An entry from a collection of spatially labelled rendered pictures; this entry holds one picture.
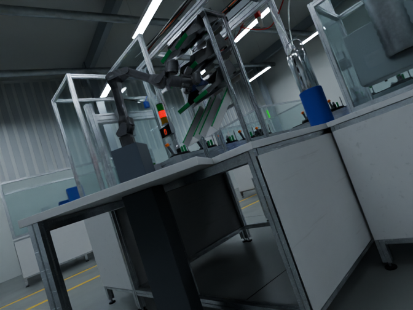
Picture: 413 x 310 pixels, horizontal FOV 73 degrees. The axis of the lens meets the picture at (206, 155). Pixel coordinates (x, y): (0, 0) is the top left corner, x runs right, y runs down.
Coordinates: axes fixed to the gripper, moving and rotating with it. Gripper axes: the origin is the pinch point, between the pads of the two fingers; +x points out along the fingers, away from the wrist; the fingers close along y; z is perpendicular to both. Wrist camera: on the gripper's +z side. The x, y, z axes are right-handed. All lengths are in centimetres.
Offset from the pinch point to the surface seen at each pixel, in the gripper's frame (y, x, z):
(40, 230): -10, -71, -66
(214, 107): 8.1, 11.5, -9.8
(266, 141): -36, 12, -37
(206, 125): 5.8, 4.9, -20.5
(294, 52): 10, 76, 34
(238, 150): -33, 1, -40
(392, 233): -31, 90, -83
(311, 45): 699, 830, 518
